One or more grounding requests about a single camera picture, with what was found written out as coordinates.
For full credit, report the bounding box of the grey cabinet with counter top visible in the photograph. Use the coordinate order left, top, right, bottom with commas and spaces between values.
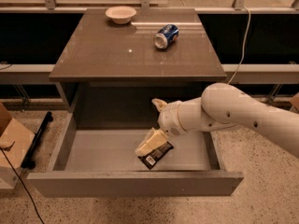
49, 7, 227, 130

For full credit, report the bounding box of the cardboard box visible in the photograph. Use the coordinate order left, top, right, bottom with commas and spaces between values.
0, 103, 35, 169

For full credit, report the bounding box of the black bar on floor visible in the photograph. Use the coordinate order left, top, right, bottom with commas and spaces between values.
21, 111, 53, 169

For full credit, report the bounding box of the grey open top drawer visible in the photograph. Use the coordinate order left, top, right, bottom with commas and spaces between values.
26, 87, 245, 199

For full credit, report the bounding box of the white box on floor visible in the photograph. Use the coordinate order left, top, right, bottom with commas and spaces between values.
0, 166, 22, 189

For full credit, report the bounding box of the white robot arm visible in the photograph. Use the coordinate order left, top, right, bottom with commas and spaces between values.
135, 83, 299, 158

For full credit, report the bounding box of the blue crushed soda can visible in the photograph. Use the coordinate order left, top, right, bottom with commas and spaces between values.
154, 24, 178, 49

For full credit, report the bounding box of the black cable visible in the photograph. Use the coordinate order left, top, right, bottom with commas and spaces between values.
0, 147, 46, 224

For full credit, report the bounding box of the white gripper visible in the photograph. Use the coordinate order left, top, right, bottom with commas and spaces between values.
135, 98, 181, 157

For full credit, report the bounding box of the black rxbar chocolate wrapper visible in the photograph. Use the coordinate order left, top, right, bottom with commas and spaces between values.
139, 142, 174, 170

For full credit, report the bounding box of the white paper bowl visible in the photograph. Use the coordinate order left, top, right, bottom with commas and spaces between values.
106, 6, 136, 24

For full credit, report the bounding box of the white cable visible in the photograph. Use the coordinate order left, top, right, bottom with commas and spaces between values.
227, 7, 252, 85

